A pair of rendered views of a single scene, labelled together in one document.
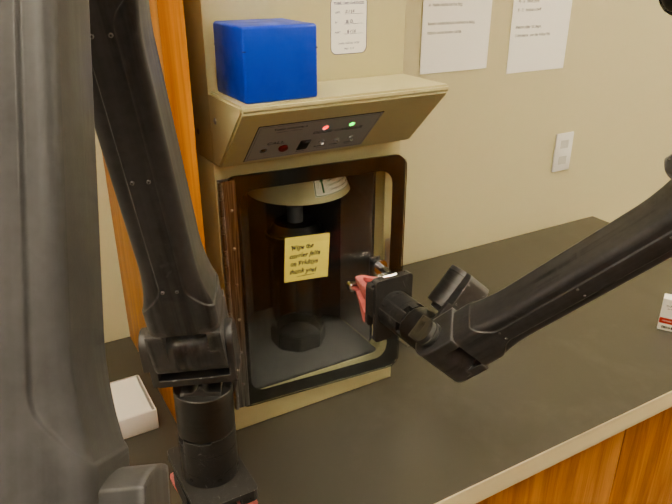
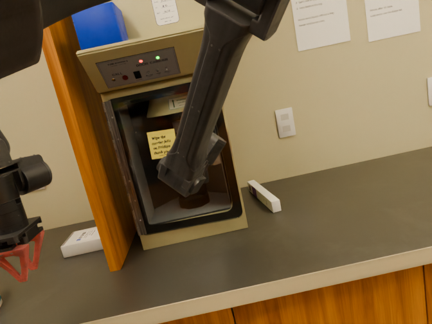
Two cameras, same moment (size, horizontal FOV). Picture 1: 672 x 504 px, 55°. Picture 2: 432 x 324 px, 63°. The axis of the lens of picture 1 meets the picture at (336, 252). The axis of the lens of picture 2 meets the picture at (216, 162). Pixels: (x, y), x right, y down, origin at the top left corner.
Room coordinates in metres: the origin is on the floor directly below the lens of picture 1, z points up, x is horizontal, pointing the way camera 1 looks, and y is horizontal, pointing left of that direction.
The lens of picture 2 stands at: (0.16, -0.53, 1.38)
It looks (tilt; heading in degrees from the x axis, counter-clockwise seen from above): 13 degrees down; 29
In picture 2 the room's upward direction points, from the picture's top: 12 degrees counter-clockwise
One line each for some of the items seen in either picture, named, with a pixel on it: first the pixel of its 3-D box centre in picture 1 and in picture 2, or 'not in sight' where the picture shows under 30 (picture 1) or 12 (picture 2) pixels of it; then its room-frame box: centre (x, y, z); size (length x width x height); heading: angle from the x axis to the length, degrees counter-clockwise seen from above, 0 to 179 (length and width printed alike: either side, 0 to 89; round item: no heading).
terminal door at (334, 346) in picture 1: (321, 283); (176, 160); (0.94, 0.02, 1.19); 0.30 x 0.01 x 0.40; 116
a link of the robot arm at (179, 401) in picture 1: (205, 401); (2, 188); (0.53, 0.13, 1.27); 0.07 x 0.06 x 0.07; 4
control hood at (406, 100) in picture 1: (332, 123); (151, 60); (0.91, 0.00, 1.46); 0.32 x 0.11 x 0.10; 120
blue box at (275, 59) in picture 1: (265, 59); (101, 29); (0.86, 0.09, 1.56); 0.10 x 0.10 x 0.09; 30
